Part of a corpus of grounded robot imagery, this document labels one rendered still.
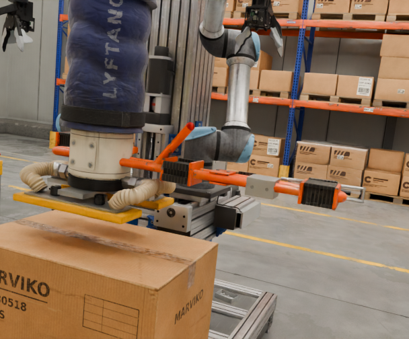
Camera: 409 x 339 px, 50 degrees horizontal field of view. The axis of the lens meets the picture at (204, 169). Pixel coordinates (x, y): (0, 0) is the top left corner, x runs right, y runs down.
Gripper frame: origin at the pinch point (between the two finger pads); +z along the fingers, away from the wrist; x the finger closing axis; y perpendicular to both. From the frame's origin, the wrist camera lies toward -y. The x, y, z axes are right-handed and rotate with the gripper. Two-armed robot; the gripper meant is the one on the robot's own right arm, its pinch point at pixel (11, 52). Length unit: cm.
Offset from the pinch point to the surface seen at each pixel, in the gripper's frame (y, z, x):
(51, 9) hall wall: 547, -192, 941
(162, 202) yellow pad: 6, 41, -83
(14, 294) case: -29, 65, -67
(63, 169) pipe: -12, 35, -60
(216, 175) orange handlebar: 3, 29, -104
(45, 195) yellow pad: -20, 40, -66
